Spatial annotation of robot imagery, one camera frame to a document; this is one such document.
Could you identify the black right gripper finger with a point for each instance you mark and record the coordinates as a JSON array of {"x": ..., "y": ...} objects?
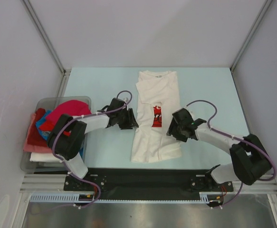
[
  {"x": 180, "y": 137},
  {"x": 173, "y": 129}
]

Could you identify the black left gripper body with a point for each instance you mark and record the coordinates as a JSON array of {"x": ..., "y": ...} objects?
[{"x": 122, "y": 118}]

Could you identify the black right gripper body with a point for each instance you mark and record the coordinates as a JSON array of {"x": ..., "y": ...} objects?
[{"x": 174, "y": 128}]

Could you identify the white t-shirt with red print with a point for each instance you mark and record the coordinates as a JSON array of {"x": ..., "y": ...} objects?
[{"x": 158, "y": 99}]

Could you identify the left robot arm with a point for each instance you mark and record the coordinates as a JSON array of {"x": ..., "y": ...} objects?
[{"x": 66, "y": 139}]

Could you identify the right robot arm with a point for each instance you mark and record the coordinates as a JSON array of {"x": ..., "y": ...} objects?
[{"x": 249, "y": 161}]

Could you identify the magenta t-shirt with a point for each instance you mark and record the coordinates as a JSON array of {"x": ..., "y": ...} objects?
[{"x": 72, "y": 108}]

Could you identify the blue t-shirt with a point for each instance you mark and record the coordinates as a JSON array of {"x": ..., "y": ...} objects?
[{"x": 44, "y": 126}]

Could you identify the dark red folded t-shirt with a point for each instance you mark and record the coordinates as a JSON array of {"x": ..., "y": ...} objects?
[{"x": 34, "y": 138}]

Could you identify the white folded t-shirt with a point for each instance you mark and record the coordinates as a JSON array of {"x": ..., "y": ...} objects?
[{"x": 43, "y": 157}]

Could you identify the pink folded t-shirt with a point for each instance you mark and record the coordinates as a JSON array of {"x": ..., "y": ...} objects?
[{"x": 34, "y": 148}]

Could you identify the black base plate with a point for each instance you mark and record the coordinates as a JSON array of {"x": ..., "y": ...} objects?
[{"x": 154, "y": 182}]

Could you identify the left aluminium frame post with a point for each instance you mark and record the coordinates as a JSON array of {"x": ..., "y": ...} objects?
[{"x": 65, "y": 73}]

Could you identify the aluminium frame post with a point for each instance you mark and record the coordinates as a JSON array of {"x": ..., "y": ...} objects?
[
  {"x": 252, "y": 32},
  {"x": 65, "y": 73}
]

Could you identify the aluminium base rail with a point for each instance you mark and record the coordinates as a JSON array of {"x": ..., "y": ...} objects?
[{"x": 55, "y": 183}]

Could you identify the white slotted cable duct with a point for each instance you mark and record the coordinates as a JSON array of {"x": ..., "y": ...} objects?
[{"x": 199, "y": 198}]

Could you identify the right aluminium frame post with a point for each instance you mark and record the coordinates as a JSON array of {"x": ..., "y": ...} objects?
[{"x": 252, "y": 32}]

